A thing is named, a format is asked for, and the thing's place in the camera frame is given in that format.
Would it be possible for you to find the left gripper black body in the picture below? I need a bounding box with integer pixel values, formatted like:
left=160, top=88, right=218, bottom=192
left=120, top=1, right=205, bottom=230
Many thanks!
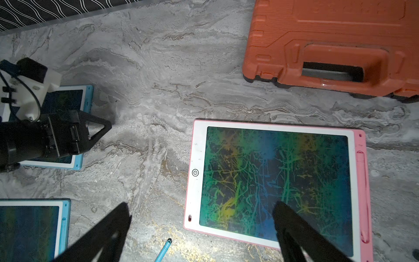
left=42, top=111, right=89, bottom=157

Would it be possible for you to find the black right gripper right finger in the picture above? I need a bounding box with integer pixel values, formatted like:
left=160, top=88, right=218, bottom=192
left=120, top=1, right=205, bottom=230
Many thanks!
left=272, top=202, right=351, bottom=262

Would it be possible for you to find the blue stylus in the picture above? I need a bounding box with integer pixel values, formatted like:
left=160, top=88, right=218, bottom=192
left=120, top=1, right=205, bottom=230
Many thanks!
left=155, top=238, right=172, bottom=262

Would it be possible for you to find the blue tablet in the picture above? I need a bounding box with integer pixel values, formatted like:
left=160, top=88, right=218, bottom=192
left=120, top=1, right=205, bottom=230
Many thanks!
left=7, top=85, right=93, bottom=170
left=1, top=198, right=71, bottom=262

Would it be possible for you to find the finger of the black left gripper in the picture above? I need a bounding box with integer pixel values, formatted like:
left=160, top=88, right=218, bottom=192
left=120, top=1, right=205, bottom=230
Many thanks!
left=76, top=110, right=112, bottom=152

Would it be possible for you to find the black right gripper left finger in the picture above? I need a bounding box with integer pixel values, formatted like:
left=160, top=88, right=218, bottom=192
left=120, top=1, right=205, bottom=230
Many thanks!
left=54, top=202, right=132, bottom=262

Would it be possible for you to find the pink stylus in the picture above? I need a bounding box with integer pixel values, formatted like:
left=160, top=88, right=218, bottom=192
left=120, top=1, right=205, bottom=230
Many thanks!
left=356, top=151, right=370, bottom=243

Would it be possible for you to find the orange plastic tool case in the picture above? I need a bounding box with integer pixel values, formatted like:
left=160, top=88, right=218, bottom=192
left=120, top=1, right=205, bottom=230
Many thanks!
left=242, top=1, right=419, bottom=103

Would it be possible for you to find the pink writing tablet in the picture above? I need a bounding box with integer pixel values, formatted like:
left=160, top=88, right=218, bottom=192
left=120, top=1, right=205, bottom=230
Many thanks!
left=183, top=120, right=373, bottom=262

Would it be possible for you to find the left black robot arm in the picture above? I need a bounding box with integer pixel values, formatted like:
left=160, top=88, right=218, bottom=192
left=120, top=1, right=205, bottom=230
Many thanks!
left=1, top=110, right=112, bottom=172

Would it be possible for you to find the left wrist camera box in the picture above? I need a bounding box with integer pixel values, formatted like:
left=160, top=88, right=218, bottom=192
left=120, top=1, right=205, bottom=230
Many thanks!
left=1, top=57, right=62, bottom=122

